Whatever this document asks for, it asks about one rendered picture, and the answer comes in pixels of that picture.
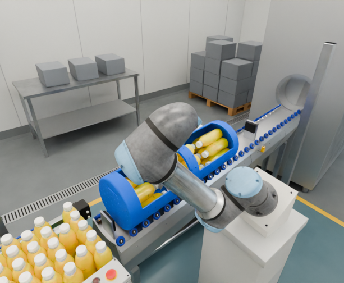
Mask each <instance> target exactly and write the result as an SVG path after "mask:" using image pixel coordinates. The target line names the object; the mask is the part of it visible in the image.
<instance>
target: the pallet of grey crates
mask: <svg viewBox="0 0 344 283"><path fill-rule="evenodd" d="M236 45H237V43H235V42H233V37H228V36H221V35H216V36H208V37H207V38H206V46H205V51H200V52H194V53H191V66H190V89H189V98H191V99H192V98H196V97H202V98H204V99H207V106H209V107H211V106H215V105H216V104H219V105H221V106H224V107H226V108H228V115H230V116H234V115H236V114H239V113H241V112H243V111H246V110H249V109H250V107H251V102H252V98H253V92H254V87H255V81H256V76H257V72H258V66H259V61H260V55H261V51H262V46H263V42H256V41H252V40H251V41H247V42H239V43H238V47H237V52H236Z"/></svg>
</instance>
